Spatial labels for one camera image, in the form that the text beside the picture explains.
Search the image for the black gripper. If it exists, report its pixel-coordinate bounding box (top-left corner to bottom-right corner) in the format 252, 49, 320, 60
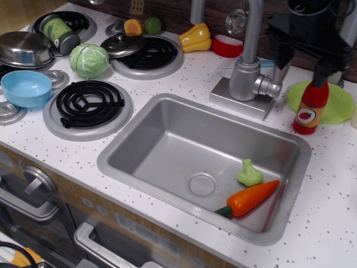
266, 12, 353, 87

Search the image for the red ketchup bottle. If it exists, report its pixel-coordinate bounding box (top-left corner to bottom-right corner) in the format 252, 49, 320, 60
293, 82, 330, 135

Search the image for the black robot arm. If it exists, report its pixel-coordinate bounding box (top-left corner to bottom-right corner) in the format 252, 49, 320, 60
266, 1, 353, 88

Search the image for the silver sink basin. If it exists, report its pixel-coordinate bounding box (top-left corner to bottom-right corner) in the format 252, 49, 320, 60
97, 94, 312, 245

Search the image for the green plastic plate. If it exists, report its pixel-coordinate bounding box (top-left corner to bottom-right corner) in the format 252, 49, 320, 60
287, 80, 356, 123

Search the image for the silver faucet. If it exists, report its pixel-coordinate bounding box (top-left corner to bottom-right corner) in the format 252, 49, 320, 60
209, 0, 291, 120

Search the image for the cream object right edge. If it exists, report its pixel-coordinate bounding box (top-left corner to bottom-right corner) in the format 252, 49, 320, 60
350, 109, 357, 129

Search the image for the hanging steel ladle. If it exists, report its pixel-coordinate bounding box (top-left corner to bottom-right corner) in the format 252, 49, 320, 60
225, 0, 249, 36

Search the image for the yellow toy bell pepper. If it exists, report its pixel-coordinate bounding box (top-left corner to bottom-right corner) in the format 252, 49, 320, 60
178, 23, 212, 53

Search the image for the light green toy garlic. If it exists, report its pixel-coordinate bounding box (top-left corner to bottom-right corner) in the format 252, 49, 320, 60
237, 159, 263, 187

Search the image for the rear right stove burner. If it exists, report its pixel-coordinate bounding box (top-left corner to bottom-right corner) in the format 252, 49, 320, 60
110, 36, 184, 80

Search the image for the green toy lime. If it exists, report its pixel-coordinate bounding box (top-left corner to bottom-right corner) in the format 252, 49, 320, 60
144, 16, 162, 35

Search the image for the orange toy carrot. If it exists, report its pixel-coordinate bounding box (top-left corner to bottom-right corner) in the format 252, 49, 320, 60
215, 180, 280, 217

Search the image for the yellow toy corn slice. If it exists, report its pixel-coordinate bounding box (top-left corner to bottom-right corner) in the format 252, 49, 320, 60
124, 19, 144, 35

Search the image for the steel pot lid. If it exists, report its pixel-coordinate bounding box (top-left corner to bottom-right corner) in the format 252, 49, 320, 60
100, 33, 146, 58

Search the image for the silver stove knob rear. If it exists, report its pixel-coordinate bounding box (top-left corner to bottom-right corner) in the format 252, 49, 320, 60
105, 19, 125, 37

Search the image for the silver stove knob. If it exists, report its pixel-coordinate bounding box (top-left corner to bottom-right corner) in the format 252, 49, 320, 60
0, 101, 27, 126
42, 70, 69, 91
105, 19, 125, 37

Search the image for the green toy cabbage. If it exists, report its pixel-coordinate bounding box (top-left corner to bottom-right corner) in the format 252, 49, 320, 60
69, 44, 109, 79

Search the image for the front black stove burner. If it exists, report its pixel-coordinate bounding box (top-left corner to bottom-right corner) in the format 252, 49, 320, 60
43, 80, 133, 142

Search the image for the silver stove knob middle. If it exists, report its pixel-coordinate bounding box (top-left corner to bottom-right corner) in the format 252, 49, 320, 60
42, 70, 69, 91

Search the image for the green tin can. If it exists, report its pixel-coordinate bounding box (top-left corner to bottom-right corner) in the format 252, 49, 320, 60
40, 14, 80, 55

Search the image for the blue plastic bowl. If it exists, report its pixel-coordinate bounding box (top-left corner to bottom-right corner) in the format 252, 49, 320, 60
1, 70, 52, 108

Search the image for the steel pot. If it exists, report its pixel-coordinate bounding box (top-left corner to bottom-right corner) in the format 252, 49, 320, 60
1, 31, 54, 69

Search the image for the grey oven dial knob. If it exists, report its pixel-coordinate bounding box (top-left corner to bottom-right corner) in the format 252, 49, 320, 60
23, 165, 57, 197

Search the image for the silver stove knob left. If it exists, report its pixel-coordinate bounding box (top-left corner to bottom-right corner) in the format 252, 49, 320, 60
0, 101, 27, 126

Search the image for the yellow toy food bottom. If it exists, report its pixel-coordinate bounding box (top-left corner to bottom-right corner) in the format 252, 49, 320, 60
11, 248, 42, 267

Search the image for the blue utensil handle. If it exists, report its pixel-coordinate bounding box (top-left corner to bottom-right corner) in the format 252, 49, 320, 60
260, 59, 275, 68

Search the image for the grey vertical post centre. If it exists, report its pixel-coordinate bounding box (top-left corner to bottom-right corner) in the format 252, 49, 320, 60
190, 0, 205, 25

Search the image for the grey dishwasher door handle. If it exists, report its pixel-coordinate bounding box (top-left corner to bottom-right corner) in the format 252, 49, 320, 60
73, 221, 164, 268

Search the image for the grey oven door handle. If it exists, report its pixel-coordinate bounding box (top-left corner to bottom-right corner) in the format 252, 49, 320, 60
1, 188, 60, 225

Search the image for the black cable bottom left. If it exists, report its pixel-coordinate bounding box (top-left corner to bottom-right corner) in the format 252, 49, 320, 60
0, 241, 38, 267

